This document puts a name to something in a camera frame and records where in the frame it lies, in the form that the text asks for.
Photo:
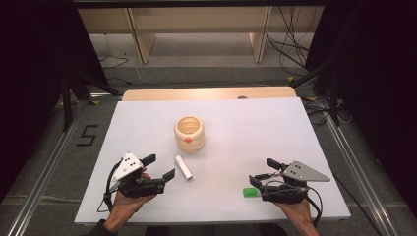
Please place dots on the cream ribbed pen holder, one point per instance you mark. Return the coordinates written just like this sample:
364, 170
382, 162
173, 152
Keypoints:
189, 134

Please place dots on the person's right hand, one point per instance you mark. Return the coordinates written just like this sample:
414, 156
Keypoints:
300, 213

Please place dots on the green eraser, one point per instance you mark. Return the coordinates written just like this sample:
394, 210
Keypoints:
250, 192

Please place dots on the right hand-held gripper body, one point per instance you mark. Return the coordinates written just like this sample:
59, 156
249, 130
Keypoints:
303, 172

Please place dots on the black metal stand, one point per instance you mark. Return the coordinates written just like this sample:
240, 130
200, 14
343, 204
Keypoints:
67, 105
333, 95

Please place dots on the dark curtain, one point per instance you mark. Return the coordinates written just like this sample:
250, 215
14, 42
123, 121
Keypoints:
380, 82
36, 82

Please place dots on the person's left hand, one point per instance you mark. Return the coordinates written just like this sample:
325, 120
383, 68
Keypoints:
126, 208

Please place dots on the aluminium floor rail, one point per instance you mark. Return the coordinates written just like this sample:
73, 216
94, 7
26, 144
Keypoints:
42, 177
357, 170

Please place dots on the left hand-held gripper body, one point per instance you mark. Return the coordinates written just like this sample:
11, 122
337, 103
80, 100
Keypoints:
126, 167

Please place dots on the light wooden furniture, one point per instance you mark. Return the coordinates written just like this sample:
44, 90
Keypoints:
196, 19

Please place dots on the wooden table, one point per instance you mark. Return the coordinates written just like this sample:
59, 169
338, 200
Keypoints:
196, 94

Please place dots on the white cylindrical stick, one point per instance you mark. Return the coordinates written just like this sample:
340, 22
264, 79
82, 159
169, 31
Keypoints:
183, 167

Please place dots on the person's dark trousers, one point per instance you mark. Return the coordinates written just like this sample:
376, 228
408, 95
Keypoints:
170, 231

